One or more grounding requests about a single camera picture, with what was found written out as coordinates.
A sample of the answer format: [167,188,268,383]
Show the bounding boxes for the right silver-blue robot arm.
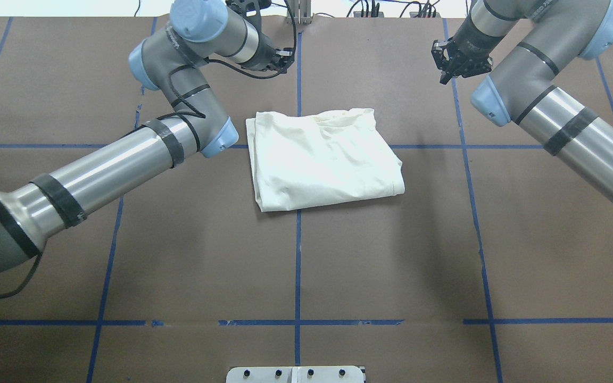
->
[431,1,613,202]

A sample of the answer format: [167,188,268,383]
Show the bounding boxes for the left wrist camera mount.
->
[225,0,272,22]

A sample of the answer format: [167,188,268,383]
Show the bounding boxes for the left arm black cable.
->
[0,0,299,301]

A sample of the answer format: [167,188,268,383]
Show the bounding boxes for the cream long-sleeve t-shirt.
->
[245,107,405,212]

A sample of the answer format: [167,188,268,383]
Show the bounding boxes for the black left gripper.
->
[251,35,296,72]

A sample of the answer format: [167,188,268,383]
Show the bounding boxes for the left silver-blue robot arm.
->
[0,1,296,272]

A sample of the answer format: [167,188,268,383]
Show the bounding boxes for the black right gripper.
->
[431,24,494,85]

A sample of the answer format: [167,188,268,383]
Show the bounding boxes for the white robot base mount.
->
[226,365,367,382]

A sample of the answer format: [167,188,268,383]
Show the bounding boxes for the aluminium frame post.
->
[286,0,313,24]

